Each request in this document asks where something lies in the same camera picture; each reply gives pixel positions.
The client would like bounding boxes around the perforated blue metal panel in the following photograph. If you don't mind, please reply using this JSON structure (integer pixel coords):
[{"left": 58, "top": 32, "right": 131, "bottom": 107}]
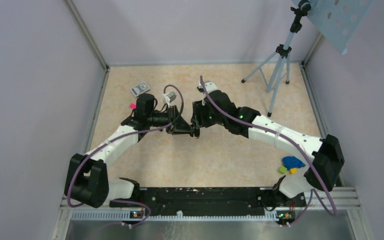
[{"left": 291, "top": 0, "right": 374, "bottom": 55}]

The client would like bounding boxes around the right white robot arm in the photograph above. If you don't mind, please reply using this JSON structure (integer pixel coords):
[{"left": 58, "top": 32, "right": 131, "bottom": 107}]
[{"left": 191, "top": 90, "right": 345, "bottom": 206}]

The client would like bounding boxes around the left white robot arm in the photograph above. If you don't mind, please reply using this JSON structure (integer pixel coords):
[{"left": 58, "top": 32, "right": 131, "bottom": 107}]
[{"left": 64, "top": 91, "right": 197, "bottom": 208}]

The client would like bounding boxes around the pink marker pen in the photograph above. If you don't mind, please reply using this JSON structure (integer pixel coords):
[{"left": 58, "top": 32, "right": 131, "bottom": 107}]
[{"left": 129, "top": 103, "right": 137, "bottom": 110}]

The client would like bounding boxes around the grey playing card box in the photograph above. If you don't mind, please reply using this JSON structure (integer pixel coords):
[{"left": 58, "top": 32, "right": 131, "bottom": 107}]
[{"left": 130, "top": 81, "right": 150, "bottom": 98}]

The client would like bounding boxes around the light blue tripod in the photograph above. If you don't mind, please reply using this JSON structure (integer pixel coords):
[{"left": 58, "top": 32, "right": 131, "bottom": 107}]
[{"left": 241, "top": 0, "right": 312, "bottom": 118}]

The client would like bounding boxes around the white cable duct rail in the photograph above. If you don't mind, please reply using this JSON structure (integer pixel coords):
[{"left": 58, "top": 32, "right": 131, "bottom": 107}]
[{"left": 71, "top": 209, "right": 279, "bottom": 222}]

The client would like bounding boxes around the green cube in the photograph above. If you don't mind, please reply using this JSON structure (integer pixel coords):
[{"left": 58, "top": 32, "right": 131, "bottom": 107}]
[{"left": 278, "top": 166, "right": 288, "bottom": 175}]

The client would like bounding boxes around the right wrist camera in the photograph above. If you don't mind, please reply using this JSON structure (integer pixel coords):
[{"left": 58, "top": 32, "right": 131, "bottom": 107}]
[{"left": 197, "top": 81, "right": 218, "bottom": 97}]

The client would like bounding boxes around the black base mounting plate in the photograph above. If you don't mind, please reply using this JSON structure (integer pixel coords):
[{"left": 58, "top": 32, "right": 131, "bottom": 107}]
[{"left": 109, "top": 187, "right": 307, "bottom": 217}]

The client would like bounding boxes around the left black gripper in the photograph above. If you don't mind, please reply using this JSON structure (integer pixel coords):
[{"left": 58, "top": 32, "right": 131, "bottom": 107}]
[{"left": 147, "top": 104, "right": 194, "bottom": 135}]

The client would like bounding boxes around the blue toy car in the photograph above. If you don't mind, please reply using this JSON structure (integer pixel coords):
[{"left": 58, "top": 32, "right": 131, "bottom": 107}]
[{"left": 281, "top": 156, "right": 306, "bottom": 170}]

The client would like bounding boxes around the black earbud charging case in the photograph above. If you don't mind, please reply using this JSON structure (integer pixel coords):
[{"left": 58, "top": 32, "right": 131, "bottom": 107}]
[{"left": 193, "top": 129, "right": 201, "bottom": 139}]

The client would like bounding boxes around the yellow cube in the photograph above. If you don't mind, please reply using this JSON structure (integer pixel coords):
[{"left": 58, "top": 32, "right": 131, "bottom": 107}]
[{"left": 288, "top": 168, "right": 298, "bottom": 175}]

